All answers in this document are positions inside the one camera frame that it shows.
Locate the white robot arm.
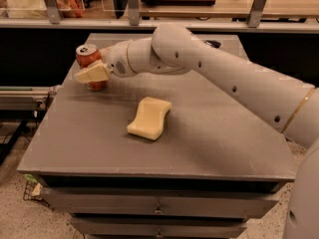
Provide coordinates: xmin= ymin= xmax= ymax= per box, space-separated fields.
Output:
xmin=75 ymin=23 xmax=319 ymax=239

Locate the orange snack bag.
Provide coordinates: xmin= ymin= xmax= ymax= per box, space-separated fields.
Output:
xmin=56 ymin=0 xmax=85 ymax=18

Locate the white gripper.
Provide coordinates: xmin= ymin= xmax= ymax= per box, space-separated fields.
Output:
xmin=75 ymin=41 xmax=135 ymax=84

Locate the yellow sponge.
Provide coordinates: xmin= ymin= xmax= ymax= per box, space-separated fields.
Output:
xmin=127 ymin=97 xmax=171 ymax=140

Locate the dark blue snack bag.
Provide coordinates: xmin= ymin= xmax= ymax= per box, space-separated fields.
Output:
xmin=205 ymin=40 xmax=221 ymax=49

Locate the wire basket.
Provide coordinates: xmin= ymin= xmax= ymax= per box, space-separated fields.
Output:
xmin=23 ymin=180 xmax=44 ymax=202

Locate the orange soda can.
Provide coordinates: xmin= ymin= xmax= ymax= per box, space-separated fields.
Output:
xmin=76 ymin=44 xmax=108 ymax=92

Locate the metal railing frame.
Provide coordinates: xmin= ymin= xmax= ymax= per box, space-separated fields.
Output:
xmin=0 ymin=0 xmax=319 ymax=33

